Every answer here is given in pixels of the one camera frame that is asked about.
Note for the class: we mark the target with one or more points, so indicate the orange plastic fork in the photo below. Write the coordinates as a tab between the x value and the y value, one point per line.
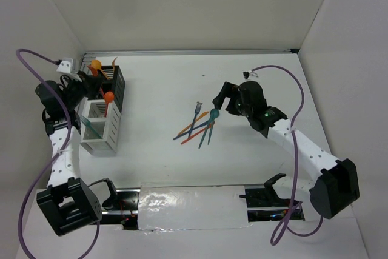
93	71

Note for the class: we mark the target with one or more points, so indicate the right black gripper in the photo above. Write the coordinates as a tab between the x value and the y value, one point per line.
231	90

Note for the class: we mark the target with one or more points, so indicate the orange plastic spoon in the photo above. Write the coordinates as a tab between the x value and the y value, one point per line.
108	98

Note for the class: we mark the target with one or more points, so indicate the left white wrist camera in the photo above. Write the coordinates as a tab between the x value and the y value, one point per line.
65	66

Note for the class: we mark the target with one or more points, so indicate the blue plastic fork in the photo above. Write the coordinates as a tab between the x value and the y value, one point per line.
196	112

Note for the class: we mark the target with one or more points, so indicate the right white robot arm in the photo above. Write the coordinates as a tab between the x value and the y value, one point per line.
335	181

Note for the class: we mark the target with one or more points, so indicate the yellow plastic spoon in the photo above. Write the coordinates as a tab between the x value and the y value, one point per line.
98	66

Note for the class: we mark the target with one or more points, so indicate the orange plastic knife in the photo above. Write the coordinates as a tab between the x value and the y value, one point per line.
197	133

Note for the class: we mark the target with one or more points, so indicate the aluminium rail at back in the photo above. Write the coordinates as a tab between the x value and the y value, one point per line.
95	54

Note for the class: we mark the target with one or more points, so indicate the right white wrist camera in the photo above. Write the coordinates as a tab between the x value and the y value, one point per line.
248	74

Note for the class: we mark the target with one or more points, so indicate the black slotted utensil container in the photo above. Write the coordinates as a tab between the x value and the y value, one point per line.
115	84

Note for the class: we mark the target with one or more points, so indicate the silver reflective tape sheet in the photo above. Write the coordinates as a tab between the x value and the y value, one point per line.
192	208

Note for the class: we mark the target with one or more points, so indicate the teal plastic spoon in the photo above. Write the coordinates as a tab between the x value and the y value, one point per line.
214	114

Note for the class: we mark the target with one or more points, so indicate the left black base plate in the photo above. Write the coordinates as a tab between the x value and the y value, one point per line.
123	211

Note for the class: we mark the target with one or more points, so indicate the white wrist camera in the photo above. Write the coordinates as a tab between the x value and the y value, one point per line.
65	66
248	74

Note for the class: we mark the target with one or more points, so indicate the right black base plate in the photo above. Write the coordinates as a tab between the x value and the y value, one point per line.
263	204

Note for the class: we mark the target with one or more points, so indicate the white slotted utensil container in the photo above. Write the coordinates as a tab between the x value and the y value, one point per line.
107	127

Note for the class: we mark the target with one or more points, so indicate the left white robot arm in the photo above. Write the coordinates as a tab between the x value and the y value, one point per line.
68	203

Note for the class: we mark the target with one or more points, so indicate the yellow plastic knife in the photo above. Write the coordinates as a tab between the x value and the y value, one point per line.
197	118

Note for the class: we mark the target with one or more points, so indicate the teal plastic knife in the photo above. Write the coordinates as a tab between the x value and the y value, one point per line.
211	131

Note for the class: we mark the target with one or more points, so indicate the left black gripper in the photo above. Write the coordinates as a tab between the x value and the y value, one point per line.
82	78

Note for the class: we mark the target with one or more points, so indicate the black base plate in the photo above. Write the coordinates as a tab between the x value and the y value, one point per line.
123	211
263	204

